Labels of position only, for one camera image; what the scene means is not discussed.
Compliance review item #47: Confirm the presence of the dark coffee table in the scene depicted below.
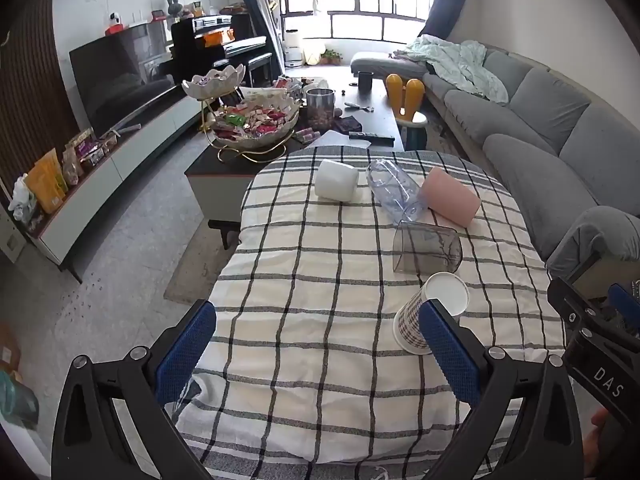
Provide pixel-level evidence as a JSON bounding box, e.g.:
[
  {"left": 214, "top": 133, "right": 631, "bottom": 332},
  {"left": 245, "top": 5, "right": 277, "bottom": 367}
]
[{"left": 185, "top": 76, "right": 406, "bottom": 252}]

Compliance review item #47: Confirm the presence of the yellow rabbit ear stool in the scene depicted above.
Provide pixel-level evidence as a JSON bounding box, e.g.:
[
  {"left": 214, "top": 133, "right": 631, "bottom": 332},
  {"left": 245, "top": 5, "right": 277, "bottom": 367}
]
[{"left": 385, "top": 73, "right": 429, "bottom": 152}]

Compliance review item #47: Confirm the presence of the light green blanket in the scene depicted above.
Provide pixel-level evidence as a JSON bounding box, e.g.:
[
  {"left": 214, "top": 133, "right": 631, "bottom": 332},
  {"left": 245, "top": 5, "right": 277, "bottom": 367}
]
[{"left": 394, "top": 34, "right": 509, "bottom": 106}]

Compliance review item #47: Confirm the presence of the black framed window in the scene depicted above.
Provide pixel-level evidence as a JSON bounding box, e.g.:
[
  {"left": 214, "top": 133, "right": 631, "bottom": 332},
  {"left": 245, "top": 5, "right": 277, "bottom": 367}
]
[{"left": 276, "top": 0, "right": 437, "bottom": 44}]

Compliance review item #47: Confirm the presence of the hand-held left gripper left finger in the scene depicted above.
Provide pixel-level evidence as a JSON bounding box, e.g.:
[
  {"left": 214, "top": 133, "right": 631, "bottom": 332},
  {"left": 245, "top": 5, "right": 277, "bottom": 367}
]
[{"left": 51, "top": 299, "right": 217, "bottom": 480}]

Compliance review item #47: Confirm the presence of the grey transparent cup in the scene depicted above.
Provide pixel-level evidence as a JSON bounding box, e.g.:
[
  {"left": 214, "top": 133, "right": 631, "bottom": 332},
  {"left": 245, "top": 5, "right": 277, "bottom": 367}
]
[{"left": 392, "top": 220, "right": 463, "bottom": 276}]

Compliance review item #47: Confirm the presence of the black television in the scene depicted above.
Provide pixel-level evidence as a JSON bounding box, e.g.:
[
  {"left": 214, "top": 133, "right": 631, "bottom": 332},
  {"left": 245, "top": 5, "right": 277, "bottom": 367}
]
[{"left": 68, "top": 22, "right": 177, "bottom": 137}]

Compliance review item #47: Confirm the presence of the purple snack bag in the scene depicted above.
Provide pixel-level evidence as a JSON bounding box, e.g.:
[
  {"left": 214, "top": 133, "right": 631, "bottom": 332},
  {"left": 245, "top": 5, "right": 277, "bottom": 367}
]
[{"left": 69, "top": 128, "right": 109, "bottom": 170}]

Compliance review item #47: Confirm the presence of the black piano bench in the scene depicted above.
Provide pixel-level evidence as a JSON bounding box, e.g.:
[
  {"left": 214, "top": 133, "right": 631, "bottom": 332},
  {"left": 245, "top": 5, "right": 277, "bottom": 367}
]
[{"left": 243, "top": 52, "right": 274, "bottom": 87}]

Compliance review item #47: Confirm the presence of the white air purifier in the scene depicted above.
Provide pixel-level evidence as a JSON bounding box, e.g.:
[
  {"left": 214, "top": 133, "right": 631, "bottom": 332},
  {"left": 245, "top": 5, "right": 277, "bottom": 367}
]
[{"left": 282, "top": 30, "right": 304, "bottom": 69}]

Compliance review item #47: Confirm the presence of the beige rug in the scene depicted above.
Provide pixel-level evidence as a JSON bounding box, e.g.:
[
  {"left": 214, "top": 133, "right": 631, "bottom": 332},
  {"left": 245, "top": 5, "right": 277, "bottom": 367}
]
[{"left": 163, "top": 219, "right": 242, "bottom": 307}]

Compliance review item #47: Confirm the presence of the white plastic bag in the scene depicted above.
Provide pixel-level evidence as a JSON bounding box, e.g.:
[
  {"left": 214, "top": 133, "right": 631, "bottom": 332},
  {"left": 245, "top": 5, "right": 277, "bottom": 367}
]
[{"left": 9, "top": 174, "right": 42, "bottom": 222}]

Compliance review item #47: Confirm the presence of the orange snack bag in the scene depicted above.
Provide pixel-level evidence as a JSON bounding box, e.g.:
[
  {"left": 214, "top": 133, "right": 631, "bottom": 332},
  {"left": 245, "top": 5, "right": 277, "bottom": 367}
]
[{"left": 25, "top": 149, "right": 69, "bottom": 214}]

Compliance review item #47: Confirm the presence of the white cup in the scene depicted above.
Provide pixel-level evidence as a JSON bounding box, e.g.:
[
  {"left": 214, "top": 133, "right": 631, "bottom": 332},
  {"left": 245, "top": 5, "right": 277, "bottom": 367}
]
[{"left": 314, "top": 159, "right": 360, "bottom": 203}]

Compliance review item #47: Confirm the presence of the cardboard box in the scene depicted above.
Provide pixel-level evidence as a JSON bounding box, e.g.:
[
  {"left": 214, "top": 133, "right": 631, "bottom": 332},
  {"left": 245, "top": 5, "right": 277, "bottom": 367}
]
[{"left": 0, "top": 322, "right": 21, "bottom": 374}]

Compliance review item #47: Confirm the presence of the white television cabinet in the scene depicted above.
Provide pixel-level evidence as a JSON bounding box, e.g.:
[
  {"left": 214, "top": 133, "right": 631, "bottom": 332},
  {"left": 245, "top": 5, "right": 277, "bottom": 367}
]
[{"left": 24, "top": 87, "right": 222, "bottom": 283}]

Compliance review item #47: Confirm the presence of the black piano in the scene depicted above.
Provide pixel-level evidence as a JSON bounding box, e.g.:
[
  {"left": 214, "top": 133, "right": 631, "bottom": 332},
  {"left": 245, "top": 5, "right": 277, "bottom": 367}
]
[{"left": 169, "top": 13, "right": 274, "bottom": 87}]

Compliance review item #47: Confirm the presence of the checked white blanket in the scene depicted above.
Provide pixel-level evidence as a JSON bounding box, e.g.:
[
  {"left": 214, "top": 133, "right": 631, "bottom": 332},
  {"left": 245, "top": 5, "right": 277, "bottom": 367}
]
[{"left": 172, "top": 146, "right": 573, "bottom": 480}]

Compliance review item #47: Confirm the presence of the pink cup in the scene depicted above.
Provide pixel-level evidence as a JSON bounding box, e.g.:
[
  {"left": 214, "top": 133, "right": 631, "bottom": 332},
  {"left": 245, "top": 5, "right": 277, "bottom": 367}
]
[{"left": 419, "top": 166, "right": 482, "bottom": 227}]

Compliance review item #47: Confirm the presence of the clear plastic cup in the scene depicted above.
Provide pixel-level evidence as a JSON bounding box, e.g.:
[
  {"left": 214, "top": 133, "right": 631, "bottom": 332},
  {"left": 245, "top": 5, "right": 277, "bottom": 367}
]
[{"left": 366, "top": 159, "right": 430, "bottom": 223}]

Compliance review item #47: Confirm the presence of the grey sofa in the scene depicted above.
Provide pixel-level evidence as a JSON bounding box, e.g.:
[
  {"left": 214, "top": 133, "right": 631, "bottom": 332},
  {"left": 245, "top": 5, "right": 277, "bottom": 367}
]
[{"left": 350, "top": 35, "right": 640, "bottom": 281}]

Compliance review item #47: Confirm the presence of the white paper sheet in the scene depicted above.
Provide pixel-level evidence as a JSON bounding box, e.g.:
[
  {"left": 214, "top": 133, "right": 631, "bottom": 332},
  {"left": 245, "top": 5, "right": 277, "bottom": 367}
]
[{"left": 304, "top": 129, "right": 372, "bottom": 154}]

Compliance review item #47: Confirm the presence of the tiered snack bowl stand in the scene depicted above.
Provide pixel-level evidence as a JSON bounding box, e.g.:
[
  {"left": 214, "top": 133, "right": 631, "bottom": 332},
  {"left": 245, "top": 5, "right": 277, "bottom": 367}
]
[{"left": 181, "top": 63, "right": 301, "bottom": 163}]

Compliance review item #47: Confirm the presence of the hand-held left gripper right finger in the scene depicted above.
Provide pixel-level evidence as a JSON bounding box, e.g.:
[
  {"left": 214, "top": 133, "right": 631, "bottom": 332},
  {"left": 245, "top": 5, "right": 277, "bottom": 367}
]
[{"left": 418, "top": 298, "right": 585, "bottom": 480}]

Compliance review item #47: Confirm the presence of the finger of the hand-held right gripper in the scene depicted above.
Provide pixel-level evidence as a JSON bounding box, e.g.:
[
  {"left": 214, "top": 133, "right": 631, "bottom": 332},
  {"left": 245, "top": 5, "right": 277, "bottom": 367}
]
[
  {"left": 570, "top": 252, "right": 640, "bottom": 341},
  {"left": 547, "top": 276, "right": 608, "bottom": 332}
]

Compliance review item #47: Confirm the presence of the green plastic bag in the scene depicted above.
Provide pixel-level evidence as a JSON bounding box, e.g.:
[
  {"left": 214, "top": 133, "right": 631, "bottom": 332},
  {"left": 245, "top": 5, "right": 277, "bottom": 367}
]
[{"left": 0, "top": 370, "right": 40, "bottom": 427}]

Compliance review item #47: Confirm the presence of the person's right hand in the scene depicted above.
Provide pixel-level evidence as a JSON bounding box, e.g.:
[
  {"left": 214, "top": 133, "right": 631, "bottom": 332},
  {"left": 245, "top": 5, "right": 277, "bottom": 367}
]
[{"left": 584, "top": 407, "right": 612, "bottom": 480}]

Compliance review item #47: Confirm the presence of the blue curtain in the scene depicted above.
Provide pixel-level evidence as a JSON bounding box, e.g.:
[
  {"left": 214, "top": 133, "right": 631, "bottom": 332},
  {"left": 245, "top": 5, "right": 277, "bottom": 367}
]
[
  {"left": 230, "top": 0, "right": 282, "bottom": 63},
  {"left": 422, "top": 0, "right": 474, "bottom": 42}
]

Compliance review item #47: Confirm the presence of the plaid paper cup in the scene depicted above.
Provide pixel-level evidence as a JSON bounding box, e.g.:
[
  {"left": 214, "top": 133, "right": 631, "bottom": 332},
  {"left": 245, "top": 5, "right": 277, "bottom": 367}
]
[{"left": 393, "top": 271, "right": 470, "bottom": 356}]

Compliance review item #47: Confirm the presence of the glass jar of nuts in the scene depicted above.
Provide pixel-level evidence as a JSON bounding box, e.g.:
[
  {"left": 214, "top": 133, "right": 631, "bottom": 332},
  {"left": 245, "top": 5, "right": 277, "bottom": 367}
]
[{"left": 305, "top": 88, "right": 335, "bottom": 131}]

